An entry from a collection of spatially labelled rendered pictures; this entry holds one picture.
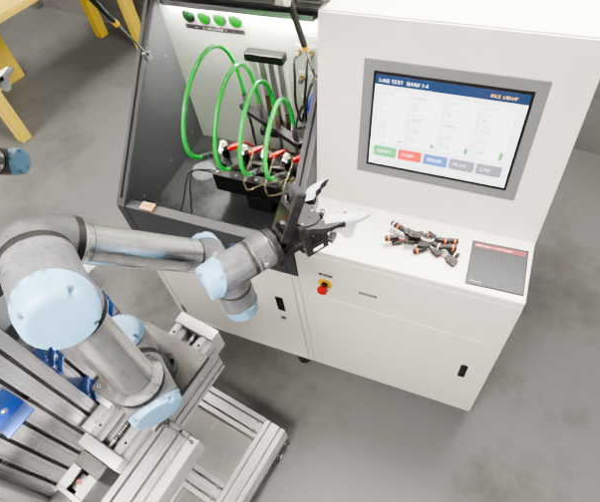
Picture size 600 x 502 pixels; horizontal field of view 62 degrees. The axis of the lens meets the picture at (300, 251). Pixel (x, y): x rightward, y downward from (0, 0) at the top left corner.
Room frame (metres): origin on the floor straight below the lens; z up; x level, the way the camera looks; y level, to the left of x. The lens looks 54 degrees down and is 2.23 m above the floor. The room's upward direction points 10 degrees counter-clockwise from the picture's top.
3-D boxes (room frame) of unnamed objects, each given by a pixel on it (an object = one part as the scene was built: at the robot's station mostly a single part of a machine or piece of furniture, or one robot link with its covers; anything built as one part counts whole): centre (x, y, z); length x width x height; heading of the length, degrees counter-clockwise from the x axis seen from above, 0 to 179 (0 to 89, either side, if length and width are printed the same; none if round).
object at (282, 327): (1.13, 0.32, 0.44); 0.65 x 0.02 x 0.68; 60
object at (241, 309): (0.58, 0.15, 1.34); 0.11 x 0.08 x 0.11; 25
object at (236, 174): (1.29, 0.09, 0.91); 0.34 x 0.10 x 0.15; 60
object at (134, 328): (0.57, 0.44, 1.20); 0.13 x 0.12 x 0.14; 25
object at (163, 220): (1.14, 0.31, 0.87); 0.62 x 0.04 x 0.16; 60
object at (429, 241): (0.86, -0.37, 1.01); 0.23 x 0.11 x 0.06; 60
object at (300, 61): (1.46, -0.14, 1.20); 0.13 x 0.03 x 0.31; 60
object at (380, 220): (0.88, -0.34, 0.96); 0.70 x 0.22 x 0.03; 60
